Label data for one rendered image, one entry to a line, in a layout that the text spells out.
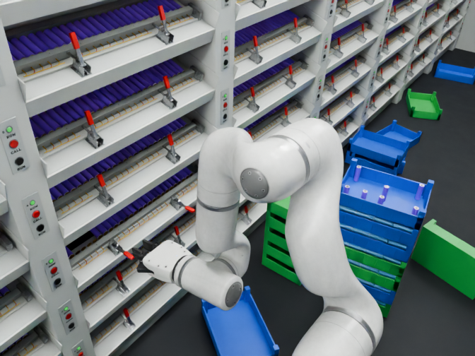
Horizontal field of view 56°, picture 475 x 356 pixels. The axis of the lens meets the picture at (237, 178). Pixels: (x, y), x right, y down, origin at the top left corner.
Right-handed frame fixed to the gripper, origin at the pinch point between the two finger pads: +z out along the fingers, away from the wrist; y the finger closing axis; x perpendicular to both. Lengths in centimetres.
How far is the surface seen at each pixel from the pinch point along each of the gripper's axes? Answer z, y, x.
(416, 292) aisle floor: -46, -94, 71
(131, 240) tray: 16.0, -6.6, 7.7
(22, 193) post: 7.0, 21.0, -28.0
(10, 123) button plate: 3.7, 19.0, -44.7
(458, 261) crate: -58, -107, 59
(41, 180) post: 6.9, 16.2, -28.9
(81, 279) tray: 15.2, 12.4, 8.1
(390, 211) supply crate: -41, -71, 17
